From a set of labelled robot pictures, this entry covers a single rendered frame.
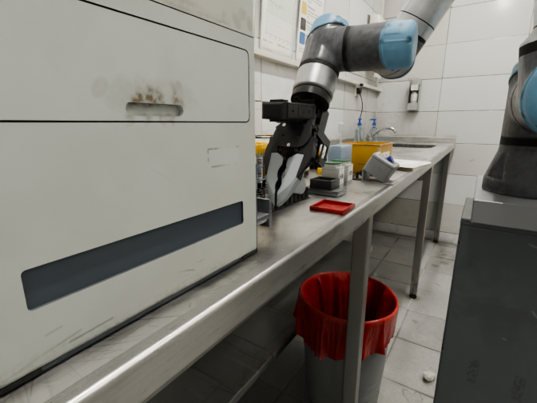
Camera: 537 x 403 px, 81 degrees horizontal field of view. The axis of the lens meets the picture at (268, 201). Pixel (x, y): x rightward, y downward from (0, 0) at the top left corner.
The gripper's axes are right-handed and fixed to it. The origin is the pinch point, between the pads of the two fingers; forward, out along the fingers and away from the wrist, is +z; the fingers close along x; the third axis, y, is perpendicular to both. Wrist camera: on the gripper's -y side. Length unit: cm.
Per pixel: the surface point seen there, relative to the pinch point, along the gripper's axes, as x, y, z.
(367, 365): -5, 76, 33
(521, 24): -39, 192, -203
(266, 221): -2.7, -5.0, 5.1
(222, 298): -8.0, -16.9, 15.1
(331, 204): -2.6, 16.9, -4.6
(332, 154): 8.6, 36.6, -24.4
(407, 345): -9, 136, 28
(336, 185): 0.5, 24.6, -11.4
